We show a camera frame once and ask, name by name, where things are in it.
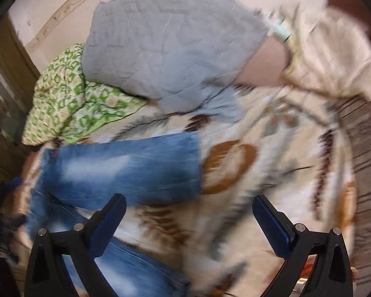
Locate blue denim jeans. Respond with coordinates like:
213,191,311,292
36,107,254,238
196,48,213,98
23,132,202,296

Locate leaf-patterned beige blanket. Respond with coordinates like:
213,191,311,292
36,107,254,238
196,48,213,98
19,87,357,296

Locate cream satin pillow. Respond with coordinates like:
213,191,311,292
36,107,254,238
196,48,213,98
262,3,371,101

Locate grey quilted pillow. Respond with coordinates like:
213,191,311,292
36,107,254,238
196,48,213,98
82,0,268,123

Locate pink pillow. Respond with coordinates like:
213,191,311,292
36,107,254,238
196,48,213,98
234,36,290,87

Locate dark wooden wardrobe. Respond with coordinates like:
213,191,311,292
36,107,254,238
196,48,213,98
0,14,40,183

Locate brown striped mattress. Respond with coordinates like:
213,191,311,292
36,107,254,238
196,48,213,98
338,97,371,296

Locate green patterned pillow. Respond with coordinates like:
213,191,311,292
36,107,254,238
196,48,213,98
22,44,147,146

